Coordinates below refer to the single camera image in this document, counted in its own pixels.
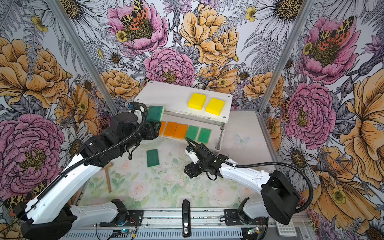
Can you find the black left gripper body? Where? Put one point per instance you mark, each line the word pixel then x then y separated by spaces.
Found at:
pixel 147 132

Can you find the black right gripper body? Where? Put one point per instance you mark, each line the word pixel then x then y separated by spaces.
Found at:
pixel 199 167

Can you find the light green sponge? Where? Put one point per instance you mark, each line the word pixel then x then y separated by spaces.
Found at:
pixel 204 135
pixel 192 132

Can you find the dark green scouring sponge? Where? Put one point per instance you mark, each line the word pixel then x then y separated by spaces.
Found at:
pixel 155 113

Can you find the orange sponge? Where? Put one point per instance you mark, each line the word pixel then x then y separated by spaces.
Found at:
pixel 163 126
pixel 170 129
pixel 181 131

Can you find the yellow sponge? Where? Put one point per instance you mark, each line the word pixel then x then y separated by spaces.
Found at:
pixel 215 106

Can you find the yellow sponge block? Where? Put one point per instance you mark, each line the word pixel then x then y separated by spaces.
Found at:
pixel 197 101

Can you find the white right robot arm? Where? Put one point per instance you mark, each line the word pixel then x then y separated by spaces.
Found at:
pixel 278 198

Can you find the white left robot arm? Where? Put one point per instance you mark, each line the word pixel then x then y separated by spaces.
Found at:
pixel 49 215

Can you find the white two-tier metal shelf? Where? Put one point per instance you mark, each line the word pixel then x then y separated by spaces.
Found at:
pixel 175 100

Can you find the small wooden mallet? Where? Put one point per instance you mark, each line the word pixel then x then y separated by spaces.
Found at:
pixel 106 170

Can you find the black stapler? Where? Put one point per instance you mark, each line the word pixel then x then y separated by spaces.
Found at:
pixel 186 217

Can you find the white desk calculator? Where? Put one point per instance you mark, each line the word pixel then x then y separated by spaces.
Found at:
pixel 288 230

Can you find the aluminium front rail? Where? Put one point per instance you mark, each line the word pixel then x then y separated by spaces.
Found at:
pixel 206 224

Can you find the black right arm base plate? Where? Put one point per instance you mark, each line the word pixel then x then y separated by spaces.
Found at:
pixel 232 217

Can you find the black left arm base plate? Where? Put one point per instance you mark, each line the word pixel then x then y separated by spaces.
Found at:
pixel 130 218

